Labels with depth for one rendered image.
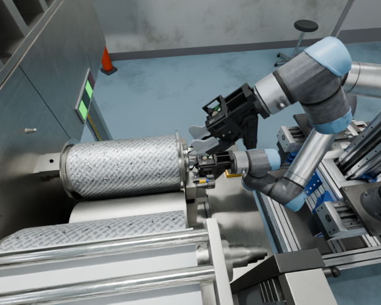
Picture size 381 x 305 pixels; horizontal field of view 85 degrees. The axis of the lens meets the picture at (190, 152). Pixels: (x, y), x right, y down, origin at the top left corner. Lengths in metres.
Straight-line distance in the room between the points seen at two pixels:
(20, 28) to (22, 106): 0.19
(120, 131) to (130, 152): 1.95
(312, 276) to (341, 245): 1.52
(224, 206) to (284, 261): 0.61
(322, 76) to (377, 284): 1.82
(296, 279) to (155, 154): 0.34
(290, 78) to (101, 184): 0.44
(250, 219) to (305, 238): 0.89
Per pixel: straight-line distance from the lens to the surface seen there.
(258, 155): 0.69
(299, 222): 1.73
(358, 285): 2.04
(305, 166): 0.79
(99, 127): 1.58
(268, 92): 0.43
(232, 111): 0.45
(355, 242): 1.88
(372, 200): 1.17
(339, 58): 0.44
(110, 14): 3.40
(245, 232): 0.84
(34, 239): 0.35
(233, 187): 0.90
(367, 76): 0.64
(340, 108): 0.50
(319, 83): 0.45
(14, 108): 0.56
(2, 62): 0.59
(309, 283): 0.27
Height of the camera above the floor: 1.68
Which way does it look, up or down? 53 degrees down
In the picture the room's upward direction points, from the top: straight up
